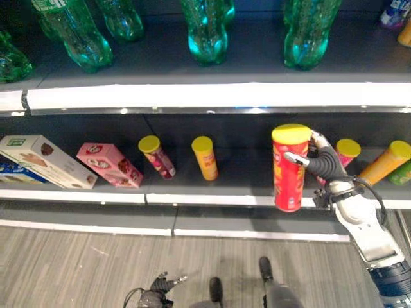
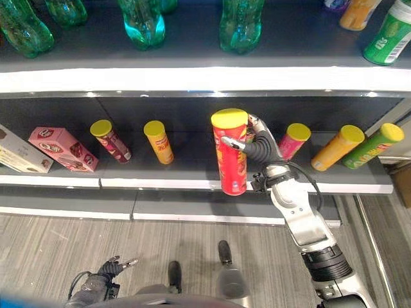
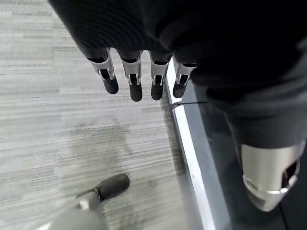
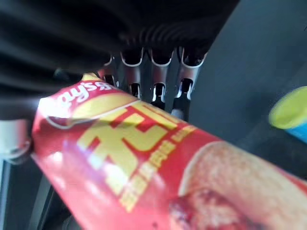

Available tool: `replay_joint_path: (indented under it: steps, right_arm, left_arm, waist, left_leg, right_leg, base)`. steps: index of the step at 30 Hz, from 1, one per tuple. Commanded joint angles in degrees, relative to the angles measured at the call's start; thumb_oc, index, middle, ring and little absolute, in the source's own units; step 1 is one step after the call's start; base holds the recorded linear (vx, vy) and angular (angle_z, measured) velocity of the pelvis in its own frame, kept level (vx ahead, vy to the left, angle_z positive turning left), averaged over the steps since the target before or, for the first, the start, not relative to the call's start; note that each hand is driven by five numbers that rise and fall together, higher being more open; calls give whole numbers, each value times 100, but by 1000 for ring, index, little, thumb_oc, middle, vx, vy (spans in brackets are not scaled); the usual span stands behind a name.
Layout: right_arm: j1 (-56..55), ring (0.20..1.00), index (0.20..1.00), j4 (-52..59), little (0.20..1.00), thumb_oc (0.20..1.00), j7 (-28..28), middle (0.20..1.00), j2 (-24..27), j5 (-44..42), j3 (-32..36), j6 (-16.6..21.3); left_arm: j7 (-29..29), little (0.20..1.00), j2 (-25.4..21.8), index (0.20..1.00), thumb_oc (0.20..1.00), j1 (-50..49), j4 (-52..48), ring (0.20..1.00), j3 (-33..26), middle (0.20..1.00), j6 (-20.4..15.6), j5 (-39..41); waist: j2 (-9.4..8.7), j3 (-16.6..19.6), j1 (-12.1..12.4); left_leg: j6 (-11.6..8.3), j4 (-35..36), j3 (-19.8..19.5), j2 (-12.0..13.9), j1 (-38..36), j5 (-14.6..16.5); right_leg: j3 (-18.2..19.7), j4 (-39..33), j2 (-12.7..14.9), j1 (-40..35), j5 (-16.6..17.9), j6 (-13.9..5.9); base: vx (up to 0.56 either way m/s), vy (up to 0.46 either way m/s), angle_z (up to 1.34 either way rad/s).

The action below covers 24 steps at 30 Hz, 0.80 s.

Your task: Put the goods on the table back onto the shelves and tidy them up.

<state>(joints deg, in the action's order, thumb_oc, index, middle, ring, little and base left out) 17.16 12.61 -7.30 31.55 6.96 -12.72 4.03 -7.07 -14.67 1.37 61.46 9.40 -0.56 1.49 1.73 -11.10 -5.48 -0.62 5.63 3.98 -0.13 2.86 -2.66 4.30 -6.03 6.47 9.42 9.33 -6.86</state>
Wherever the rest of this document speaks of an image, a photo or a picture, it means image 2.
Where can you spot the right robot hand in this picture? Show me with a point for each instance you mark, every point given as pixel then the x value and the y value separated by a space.
pixel 265 148

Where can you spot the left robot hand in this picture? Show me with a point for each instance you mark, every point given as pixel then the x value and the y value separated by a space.
pixel 108 269

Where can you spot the red chips can yellow lid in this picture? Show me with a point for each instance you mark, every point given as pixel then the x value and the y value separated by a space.
pixel 230 154

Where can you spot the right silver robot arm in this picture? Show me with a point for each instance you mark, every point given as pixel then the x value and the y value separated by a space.
pixel 305 221

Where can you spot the pink chips can yellow lid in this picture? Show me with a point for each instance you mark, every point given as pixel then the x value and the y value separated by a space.
pixel 293 142

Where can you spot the robot left leg dark foot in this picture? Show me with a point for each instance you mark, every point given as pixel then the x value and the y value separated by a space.
pixel 175 276

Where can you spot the robot leg dark foot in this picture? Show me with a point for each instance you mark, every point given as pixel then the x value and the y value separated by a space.
pixel 229 276
pixel 175 276

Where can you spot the orange chips can yellow lid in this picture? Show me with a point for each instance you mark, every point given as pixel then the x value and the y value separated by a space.
pixel 337 148

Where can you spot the dark shelf board with cans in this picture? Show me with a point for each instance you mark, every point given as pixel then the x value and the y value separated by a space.
pixel 192 170

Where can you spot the dark low shelf board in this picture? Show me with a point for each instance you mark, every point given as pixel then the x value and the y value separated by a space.
pixel 180 205

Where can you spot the dark shelf board wide white edge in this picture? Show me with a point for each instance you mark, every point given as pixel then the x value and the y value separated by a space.
pixel 192 78

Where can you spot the green chips can yellow lid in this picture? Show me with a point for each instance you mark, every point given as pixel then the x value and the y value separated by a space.
pixel 372 147

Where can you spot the robot right leg dark foot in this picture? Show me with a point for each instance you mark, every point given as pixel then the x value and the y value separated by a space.
pixel 229 276

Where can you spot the green plastic soda bottle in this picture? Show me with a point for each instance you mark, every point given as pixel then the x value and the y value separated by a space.
pixel 24 30
pixel 143 24
pixel 68 12
pixel 169 4
pixel 241 27

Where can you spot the maroon chips can yellow lid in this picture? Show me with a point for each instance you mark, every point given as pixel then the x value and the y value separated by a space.
pixel 112 142

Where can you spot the pink snack box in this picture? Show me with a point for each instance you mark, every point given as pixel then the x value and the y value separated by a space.
pixel 62 149

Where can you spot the brown cardboard box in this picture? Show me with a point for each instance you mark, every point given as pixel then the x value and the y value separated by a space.
pixel 403 186

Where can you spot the beige snack box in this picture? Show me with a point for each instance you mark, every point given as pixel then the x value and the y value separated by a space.
pixel 19 155

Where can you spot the purple chips can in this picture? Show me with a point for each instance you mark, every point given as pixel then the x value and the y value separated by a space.
pixel 335 4

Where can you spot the green chips can white lid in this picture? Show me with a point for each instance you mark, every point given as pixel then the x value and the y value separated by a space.
pixel 387 37

